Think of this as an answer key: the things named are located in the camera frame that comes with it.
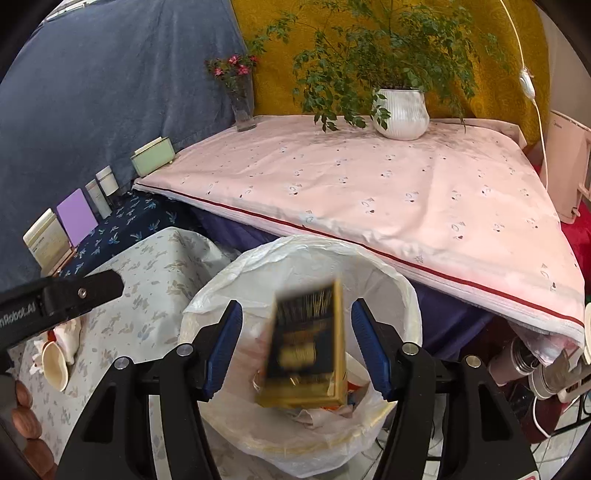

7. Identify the purple board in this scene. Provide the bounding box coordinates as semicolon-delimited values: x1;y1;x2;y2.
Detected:
56;188;99;248

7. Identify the white cable with switch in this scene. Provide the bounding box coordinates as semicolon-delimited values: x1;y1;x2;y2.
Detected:
500;0;553;191

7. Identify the navy leaf print cloth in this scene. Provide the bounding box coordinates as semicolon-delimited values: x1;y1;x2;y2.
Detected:
59;191;200;278

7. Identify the pink printed cloth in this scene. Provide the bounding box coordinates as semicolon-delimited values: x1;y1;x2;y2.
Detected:
132;114;587;345

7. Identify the white cosmetic tube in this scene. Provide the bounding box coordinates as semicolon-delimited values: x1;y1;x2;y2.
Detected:
84;179;113;219

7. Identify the person's left hand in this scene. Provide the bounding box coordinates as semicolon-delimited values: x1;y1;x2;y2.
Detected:
11;382;59;468

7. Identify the red and white paper cup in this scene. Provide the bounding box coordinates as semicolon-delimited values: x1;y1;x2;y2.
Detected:
40;343;71;393

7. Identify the glass vase with pink flowers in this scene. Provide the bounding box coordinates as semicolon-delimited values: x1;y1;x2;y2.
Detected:
205;54;260;134

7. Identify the white floor appliance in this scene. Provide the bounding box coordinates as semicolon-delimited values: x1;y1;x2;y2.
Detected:
547;109;591;226

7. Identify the beige book on wooden stand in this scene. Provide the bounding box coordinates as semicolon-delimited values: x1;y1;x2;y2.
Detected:
23;208;77;278

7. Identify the blue grey blanket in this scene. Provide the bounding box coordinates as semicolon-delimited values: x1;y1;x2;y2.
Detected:
0;0;249;291

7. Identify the yellow cloth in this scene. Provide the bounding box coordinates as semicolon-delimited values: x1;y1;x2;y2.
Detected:
230;0;551;149

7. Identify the black and gold box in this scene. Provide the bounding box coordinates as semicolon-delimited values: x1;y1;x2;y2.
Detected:
255;278;348;410

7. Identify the bin with white bag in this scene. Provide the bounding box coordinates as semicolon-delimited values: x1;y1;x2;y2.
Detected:
179;234;424;479

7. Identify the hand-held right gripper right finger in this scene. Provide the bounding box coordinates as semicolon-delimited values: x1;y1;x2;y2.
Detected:
350;298;541;480

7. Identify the white paper towel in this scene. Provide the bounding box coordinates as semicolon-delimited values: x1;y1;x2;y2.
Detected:
290;405;357;433

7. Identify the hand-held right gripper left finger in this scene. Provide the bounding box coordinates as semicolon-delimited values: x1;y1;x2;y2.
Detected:
55;299;244;480

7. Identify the white cosmetic jar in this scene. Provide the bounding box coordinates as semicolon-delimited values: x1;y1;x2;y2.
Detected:
95;165;120;197

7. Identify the dark purple cloth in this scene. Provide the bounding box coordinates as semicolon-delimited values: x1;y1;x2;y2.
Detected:
193;207;497;366

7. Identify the white grey cylindrical appliance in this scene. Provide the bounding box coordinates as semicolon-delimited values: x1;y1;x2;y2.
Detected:
486;331;591;403

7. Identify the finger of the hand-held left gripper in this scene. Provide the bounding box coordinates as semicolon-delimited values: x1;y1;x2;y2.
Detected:
42;270;125;320

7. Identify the green tissue box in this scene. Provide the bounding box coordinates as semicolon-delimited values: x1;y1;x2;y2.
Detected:
130;136;177;178

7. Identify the green plant in white pot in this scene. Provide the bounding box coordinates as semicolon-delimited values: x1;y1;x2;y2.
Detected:
246;0;509;142

